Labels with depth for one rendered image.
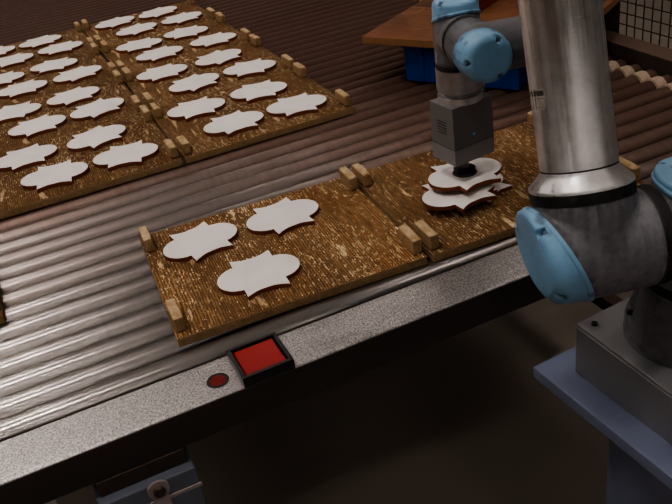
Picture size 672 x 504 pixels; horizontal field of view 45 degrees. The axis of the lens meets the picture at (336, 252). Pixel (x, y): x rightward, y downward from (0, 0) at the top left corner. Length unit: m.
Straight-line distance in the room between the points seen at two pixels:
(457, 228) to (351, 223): 0.19
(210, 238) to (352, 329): 0.36
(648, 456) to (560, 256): 0.29
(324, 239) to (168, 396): 0.40
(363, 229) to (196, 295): 0.31
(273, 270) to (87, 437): 0.39
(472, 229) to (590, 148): 0.49
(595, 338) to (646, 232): 0.21
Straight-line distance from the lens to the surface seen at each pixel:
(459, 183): 1.40
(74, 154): 1.96
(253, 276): 1.29
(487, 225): 1.36
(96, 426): 1.14
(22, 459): 1.14
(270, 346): 1.16
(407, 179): 1.53
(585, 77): 0.89
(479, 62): 1.20
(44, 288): 1.49
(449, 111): 1.34
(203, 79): 2.23
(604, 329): 1.10
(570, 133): 0.89
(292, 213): 1.45
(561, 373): 1.16
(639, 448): 1.07
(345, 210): 1.45
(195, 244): 1.42
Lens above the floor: 1.62
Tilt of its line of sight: 31 degrees down
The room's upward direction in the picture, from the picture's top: 9 degrees counter-clockwise
